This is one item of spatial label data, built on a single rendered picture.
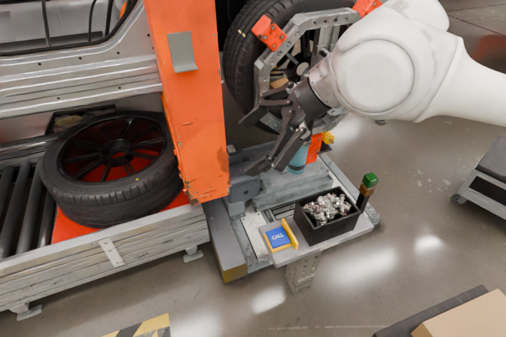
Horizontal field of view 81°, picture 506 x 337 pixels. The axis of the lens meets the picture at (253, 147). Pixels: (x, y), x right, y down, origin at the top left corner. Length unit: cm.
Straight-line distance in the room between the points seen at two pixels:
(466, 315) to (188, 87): 114
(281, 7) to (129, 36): 63
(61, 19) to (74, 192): 112
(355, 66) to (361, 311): 140
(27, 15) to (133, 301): 166
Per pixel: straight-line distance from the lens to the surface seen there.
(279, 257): 114
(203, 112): 92
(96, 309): 170
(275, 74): 129
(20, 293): 165
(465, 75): 38
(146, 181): 136
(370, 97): 31
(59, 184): 151
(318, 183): 180
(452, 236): 204
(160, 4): 78
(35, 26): 219
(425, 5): 50
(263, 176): 168
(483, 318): 134
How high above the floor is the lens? 144
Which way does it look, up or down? 41 degrees down
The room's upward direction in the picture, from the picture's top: straight up
